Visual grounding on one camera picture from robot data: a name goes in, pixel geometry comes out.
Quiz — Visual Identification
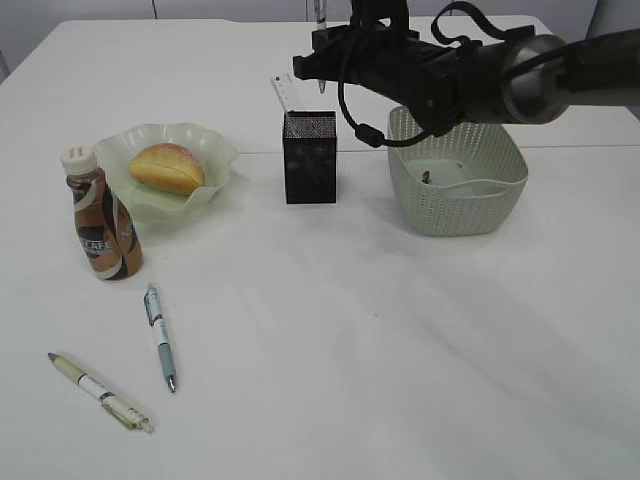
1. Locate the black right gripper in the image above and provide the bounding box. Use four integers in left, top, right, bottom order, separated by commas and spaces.
292, 24, 420, 100

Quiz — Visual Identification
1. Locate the clear plastic ruler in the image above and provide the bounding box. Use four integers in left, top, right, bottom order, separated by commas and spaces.
270, 73, 305, 113

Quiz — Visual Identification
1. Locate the bread roll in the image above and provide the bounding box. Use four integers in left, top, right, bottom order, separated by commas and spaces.
128, 143, 205, 195

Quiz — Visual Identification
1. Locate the brown coffee bottle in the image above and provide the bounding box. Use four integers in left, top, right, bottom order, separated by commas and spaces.
61, 146, 143, 281

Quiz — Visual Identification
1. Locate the blue grey pen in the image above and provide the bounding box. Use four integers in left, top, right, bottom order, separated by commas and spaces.
143, 284, 177, 394

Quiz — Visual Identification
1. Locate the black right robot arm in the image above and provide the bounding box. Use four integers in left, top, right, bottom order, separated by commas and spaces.
293, 25, 639, 136

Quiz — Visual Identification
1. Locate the black pen holder box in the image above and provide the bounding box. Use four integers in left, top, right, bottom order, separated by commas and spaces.
282, 111, 337, 204

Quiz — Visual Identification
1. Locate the light green woven basket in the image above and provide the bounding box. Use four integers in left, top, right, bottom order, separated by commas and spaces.
387, 123, 528, 237

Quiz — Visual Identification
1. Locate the pale green wavy plate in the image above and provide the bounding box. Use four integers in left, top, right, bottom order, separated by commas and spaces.
93, 123, 238, 223

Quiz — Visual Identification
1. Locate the cream white pen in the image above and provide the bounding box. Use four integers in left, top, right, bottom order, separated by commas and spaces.
47, 352, 155, 435

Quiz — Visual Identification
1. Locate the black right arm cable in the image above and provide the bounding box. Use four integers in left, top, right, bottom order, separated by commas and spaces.
337, 0, 536, 149

